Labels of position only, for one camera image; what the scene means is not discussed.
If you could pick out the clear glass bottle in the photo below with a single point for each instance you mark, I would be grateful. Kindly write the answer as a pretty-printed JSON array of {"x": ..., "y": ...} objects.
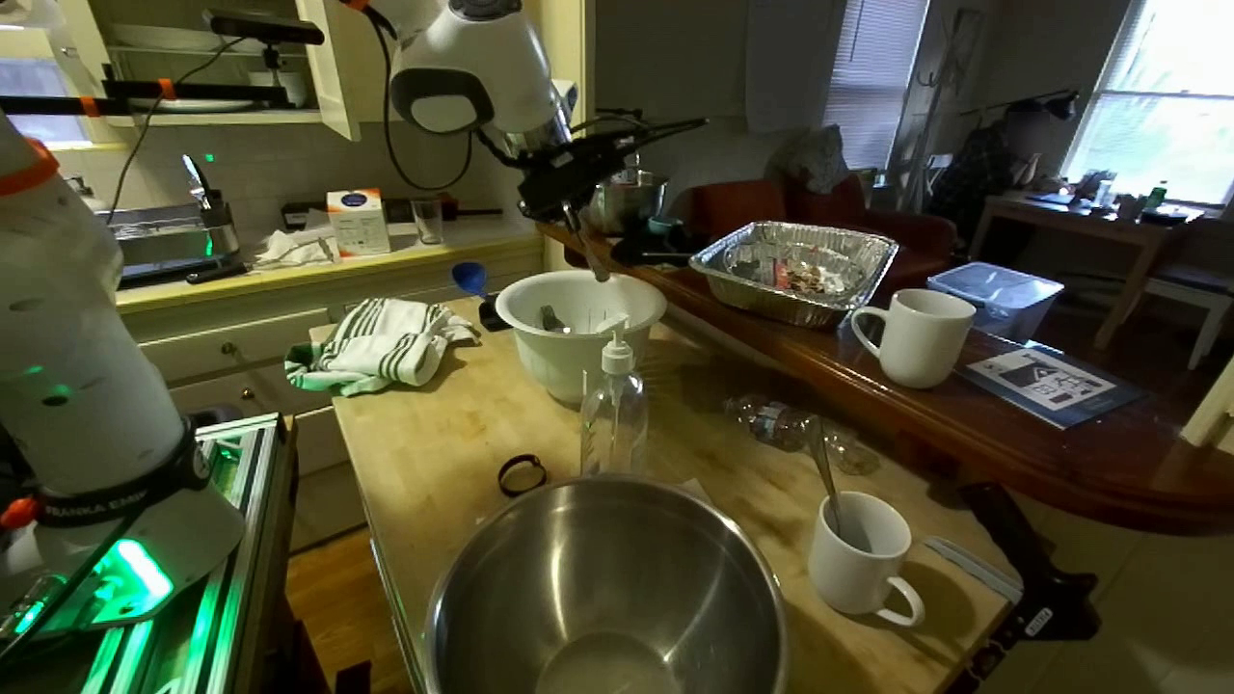
[{"x": 609, "y": 416}]

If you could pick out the large stainless steel bowl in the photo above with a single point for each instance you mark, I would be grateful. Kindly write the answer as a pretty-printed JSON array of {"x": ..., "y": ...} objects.
[{"x": 604, "y": 592}]

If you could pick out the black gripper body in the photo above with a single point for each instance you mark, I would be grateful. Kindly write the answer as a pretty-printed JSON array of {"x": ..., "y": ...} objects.
[{"x": 566, "y": 185}]

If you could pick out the black backpack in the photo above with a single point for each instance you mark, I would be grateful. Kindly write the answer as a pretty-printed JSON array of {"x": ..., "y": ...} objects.
[{"x": 995, "y": 158}]

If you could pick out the white tissue box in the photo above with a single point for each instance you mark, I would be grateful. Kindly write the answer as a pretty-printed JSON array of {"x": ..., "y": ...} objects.
[{"x": 355, "y": 221}]

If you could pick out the silver faucet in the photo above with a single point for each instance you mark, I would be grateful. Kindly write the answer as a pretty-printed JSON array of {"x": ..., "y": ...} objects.
[{"x": 206, "y": 207}]

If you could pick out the blue round object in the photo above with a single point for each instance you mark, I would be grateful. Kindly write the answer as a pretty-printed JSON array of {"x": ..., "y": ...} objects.
[{"x": 472, "y": 279}]

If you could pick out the large white mug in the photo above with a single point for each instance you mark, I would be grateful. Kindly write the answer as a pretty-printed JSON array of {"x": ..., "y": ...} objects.
[{"x": 921, "y": 342}]

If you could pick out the green lit robot stand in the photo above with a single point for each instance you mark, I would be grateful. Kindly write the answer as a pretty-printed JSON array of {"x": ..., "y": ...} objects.
[{"x": 238, "y": 603}]

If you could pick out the black clamp mount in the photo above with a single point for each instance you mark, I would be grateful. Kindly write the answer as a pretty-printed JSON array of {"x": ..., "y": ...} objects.
[{"x": 1034, "y": 583}]

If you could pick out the white crumpled paper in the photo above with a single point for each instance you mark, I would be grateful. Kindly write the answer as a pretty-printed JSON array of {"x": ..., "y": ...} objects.
[{"x": 298, "y": 248}]

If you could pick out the aluminium foil tray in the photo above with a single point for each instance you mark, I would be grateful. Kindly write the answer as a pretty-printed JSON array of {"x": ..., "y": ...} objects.
[{"x": 795, "y": 270}]

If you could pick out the clear plastic lidded container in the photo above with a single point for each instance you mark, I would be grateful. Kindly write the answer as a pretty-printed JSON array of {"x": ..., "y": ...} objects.
[{"x": 995, "y": 295}]

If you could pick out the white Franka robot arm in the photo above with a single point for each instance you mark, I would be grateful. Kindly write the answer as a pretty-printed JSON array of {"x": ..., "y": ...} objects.
[{"x": 77, "y": 358}]

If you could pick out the small white mug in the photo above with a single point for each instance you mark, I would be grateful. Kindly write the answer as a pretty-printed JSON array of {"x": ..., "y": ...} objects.
[{"x": 849, "y": 572}]

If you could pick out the white ceramic bowl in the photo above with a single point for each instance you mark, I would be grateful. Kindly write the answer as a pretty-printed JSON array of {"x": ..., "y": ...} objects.
[{"x": 561, "y": 366}]

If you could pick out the bright window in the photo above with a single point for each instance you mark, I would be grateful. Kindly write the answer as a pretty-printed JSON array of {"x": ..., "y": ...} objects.
[{"x": 1162, "y": 98}]

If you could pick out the white green striped towel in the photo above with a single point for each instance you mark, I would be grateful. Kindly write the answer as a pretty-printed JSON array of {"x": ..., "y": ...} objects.
[{"x": 376, "y": 346}]

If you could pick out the small black object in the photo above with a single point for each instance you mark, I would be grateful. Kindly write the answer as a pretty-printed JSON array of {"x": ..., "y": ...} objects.
[{"x": 493, "y": 313}]

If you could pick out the crumpled clear plastic wrap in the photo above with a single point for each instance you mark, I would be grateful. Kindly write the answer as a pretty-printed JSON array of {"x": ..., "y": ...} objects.
[{"x": 784, "y": 421}]

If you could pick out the blue printed booklet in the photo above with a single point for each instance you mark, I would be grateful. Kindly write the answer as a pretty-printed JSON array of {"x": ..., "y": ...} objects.
[{"x": 1047, "y": 382}]

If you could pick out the cream drawer cabinet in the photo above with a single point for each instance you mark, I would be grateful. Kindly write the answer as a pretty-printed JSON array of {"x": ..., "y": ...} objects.
[{"x": 234, "y": 330}]

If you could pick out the black rod orange clamps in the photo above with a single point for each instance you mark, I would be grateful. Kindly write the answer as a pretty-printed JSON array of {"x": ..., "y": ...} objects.
[{"x": 130, "y": 94}]

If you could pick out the brown wooden desk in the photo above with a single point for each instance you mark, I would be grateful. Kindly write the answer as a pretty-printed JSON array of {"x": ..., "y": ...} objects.
[{"x": 1083, "y": 230}]

